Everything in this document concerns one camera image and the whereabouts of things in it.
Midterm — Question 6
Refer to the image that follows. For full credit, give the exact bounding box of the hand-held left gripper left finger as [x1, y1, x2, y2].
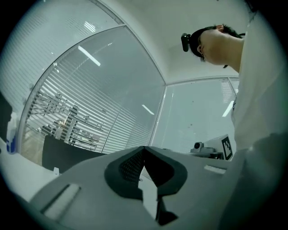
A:
[29, 146, 158, 230]

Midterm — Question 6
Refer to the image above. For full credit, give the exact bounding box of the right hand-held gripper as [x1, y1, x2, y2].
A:
[190, 134, 236, 161]

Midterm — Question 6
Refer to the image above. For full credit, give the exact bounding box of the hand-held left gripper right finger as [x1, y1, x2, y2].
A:
[144, 146, 232, 230]

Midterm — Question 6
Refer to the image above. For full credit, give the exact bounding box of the person's white shirt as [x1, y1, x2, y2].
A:
[213, 9, 288, 230]

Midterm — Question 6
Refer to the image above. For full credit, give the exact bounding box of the white spray bottle blue label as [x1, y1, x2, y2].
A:
[6, 112, 18, 155]

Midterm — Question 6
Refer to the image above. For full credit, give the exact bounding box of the person's head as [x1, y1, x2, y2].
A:
[190, 24, 246, 73]

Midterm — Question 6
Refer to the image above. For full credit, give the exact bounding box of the black head-mounted camera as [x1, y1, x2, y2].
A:
[181, 33, 191, 52]

